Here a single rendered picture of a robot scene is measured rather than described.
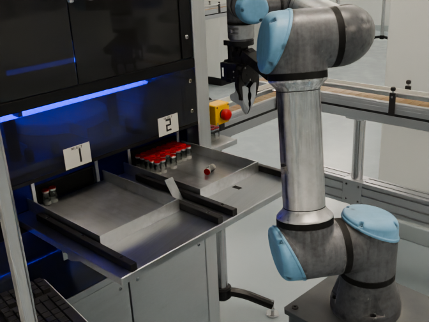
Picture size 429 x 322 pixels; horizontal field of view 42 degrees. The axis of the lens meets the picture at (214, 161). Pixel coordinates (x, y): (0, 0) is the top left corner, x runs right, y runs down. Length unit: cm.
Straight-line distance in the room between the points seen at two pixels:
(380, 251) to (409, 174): 193
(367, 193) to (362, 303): 133
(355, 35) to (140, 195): 82
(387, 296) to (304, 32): 57
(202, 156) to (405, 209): 97
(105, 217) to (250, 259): 156
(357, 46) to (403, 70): 186
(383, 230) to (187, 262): 101
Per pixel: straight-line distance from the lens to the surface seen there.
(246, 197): 157
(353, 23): 109
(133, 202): 158
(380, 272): 120
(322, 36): 106
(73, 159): 158
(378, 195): 249
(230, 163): 180
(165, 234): 140
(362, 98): 237
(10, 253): 89
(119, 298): 185
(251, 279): 281
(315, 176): 110
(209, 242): 207
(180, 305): 208
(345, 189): 256
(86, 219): 153
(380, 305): 123
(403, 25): 292
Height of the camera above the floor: 155
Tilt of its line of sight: 21 degrees down
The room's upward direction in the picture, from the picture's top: 3 degrees counter-clockwise
